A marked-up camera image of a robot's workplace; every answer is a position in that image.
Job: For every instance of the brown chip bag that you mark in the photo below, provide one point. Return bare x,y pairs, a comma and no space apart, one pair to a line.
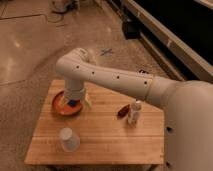
123,111

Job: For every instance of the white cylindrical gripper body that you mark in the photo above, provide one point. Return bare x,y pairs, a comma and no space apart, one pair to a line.
74,89

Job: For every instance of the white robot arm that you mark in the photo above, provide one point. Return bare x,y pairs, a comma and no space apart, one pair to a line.
187,106

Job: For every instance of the orange round plate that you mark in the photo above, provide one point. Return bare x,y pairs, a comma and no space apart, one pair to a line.
59,105

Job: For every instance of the long metal rail frame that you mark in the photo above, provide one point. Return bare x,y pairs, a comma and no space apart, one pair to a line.
181,29

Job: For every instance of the white machine base with cables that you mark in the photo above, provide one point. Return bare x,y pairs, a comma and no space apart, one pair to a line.
61,6

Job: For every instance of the blue eraser block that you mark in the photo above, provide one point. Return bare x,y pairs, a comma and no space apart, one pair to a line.
72,103

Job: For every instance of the black box on floor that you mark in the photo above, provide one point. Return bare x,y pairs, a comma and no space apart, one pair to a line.
130,30

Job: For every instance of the white ceramic cup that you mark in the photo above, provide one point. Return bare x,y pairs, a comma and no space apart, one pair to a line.
69,140

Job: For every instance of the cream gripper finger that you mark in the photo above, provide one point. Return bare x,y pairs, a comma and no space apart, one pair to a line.
87,100

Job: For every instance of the wooden table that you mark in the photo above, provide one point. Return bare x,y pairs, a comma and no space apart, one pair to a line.
104,138

